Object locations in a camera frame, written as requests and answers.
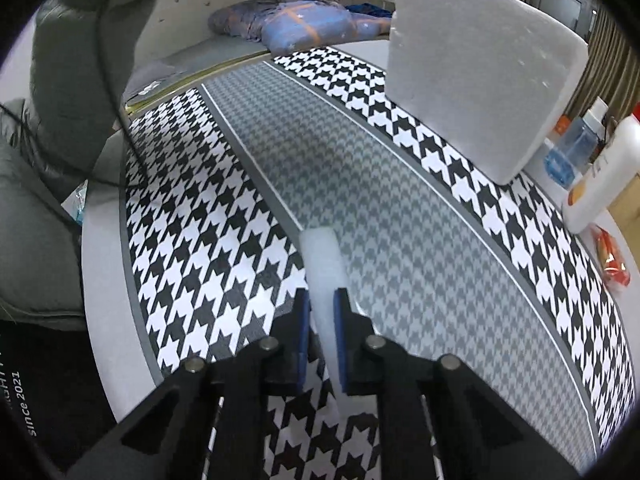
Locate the clear blue water bottle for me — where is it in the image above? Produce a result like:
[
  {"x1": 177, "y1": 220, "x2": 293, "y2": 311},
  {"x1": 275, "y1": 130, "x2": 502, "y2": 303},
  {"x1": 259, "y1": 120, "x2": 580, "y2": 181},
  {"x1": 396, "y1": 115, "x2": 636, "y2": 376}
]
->
[{"x1": 544, "y1": 112, "x2": 604, "y2": 190}]

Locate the white lotion pump bottle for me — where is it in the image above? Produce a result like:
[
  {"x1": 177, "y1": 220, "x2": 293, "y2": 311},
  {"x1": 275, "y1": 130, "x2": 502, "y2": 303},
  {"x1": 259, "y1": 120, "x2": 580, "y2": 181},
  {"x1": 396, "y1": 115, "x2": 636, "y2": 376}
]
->
[{"x1": 562, "y1": 105, "x2": 640, "y2": 234}]

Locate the red snack packet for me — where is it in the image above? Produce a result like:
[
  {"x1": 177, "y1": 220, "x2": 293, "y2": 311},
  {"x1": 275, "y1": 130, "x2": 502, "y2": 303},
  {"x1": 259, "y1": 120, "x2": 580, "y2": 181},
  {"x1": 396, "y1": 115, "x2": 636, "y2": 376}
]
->
[{"x1": 591, "y1": 224, "x2": 631, "y2": 288}]

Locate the right brown curtain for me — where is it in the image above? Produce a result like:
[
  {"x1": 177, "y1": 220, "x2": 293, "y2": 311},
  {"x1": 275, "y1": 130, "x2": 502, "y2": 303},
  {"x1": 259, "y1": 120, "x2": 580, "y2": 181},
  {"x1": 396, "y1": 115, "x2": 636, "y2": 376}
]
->
[{"x1": 564, "y1": 6, "x2": 639, "y2": 119}]

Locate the black cable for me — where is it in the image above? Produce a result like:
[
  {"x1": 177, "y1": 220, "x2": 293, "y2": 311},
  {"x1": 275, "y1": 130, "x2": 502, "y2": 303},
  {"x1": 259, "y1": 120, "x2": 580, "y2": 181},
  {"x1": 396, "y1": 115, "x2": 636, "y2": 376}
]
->
[{"x1": 0, "y1": 0, "x2": 151, "y2": 189}]

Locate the white styrofoam box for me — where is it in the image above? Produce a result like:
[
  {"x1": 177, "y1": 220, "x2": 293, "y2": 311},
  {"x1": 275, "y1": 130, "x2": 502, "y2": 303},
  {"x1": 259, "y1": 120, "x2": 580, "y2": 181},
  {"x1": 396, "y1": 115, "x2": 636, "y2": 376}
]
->
[{"x1": 385, "y1": 0, "x2": 588, "y2": 185}]

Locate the houndstooth table mat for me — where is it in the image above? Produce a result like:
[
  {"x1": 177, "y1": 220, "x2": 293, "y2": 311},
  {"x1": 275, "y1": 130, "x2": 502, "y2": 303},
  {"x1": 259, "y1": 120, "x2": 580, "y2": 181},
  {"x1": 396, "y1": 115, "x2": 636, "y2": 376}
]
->
[{"x1": 124, "y1": 49, "x2": 636, "y2": 470}]

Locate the glass balcony door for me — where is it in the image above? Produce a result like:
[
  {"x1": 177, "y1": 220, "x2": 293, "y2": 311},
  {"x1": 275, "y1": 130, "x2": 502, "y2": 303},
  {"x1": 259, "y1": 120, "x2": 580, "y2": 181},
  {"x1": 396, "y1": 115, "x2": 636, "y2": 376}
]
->
[{"x1": 531, "y1": 0, "x2": 601, "y2": 36}]

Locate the person's grey jacket torso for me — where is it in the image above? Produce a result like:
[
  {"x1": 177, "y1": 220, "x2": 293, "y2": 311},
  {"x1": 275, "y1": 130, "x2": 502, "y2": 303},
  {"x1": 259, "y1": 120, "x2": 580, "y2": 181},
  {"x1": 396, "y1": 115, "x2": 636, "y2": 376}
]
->
[{"x1": 1, "y1": 0, "x2": 155, "y2": 332}]

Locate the white foam strip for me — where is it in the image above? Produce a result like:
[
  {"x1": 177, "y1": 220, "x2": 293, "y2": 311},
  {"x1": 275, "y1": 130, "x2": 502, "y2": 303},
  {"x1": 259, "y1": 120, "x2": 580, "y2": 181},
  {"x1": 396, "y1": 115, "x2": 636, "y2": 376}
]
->
[{"x1": 299, "y1": 226, "x2": 375, "y2": 418}]

